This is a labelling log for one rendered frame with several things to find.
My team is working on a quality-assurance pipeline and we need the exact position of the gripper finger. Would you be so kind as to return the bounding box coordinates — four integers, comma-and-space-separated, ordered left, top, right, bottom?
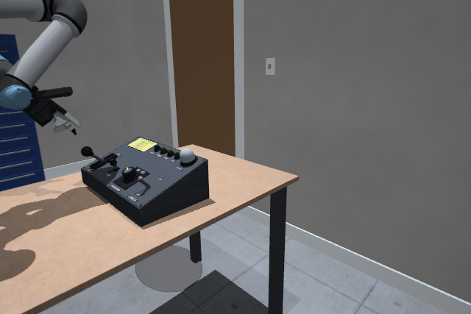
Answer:
53, 118, 76, 135
49, 101, 80, 127

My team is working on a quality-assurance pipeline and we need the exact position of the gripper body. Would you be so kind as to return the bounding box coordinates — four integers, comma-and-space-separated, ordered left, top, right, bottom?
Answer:
23, 85, 57, 127

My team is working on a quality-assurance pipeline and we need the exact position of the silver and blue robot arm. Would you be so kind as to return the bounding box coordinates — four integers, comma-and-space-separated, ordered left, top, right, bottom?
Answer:
0, 0, 87, 110

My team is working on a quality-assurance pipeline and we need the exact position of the dark grey control console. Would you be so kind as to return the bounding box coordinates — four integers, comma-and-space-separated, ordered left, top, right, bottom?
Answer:
81, 136, 209, 226

